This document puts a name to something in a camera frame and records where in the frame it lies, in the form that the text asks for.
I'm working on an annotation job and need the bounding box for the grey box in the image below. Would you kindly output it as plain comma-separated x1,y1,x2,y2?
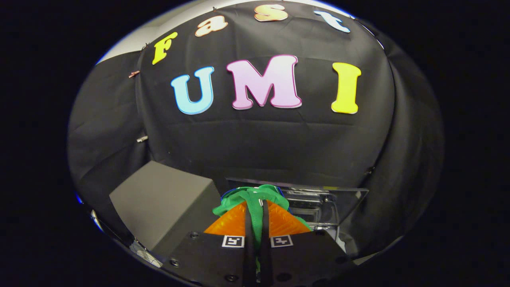
110,161,222,258

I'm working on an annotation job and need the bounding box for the green polo shirt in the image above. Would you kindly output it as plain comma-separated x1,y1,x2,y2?
212,185,311,250

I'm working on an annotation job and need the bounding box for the black backdrop cloth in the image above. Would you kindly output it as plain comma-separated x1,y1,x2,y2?
68,0,445,256

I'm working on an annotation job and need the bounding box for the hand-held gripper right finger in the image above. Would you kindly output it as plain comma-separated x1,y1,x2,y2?
260,199,352,287

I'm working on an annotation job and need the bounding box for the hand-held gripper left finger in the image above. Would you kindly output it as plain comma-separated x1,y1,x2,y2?
161,201,258,287

